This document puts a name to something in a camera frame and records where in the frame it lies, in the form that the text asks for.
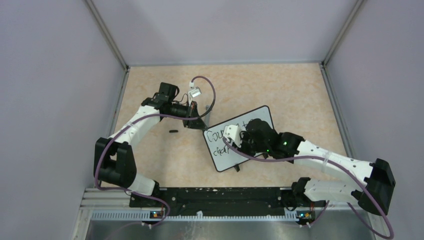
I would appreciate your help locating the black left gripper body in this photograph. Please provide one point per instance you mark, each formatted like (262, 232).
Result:
(192, 110)

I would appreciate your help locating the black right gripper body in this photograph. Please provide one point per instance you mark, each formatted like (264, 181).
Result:
(249, 147)

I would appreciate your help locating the white board with black frame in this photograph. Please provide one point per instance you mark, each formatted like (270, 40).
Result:
(224, 158)

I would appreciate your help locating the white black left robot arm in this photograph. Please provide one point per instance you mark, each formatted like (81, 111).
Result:
(114, 160)

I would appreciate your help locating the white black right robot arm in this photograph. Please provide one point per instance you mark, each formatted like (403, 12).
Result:
(369, 184)

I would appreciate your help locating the grey plastic block rod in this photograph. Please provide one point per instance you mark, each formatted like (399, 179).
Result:
(206, 119)

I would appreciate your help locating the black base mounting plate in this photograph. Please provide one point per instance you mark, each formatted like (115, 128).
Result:
(225, 201)

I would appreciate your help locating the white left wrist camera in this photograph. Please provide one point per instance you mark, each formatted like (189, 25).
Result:
(193, 92)

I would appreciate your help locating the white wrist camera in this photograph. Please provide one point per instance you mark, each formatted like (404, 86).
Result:
(232, 134)
(193, 92)

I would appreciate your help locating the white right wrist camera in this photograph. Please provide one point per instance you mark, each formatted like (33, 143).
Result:
(232, 134)

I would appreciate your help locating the white cable duct strip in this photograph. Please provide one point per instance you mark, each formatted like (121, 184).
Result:
(148, 216)

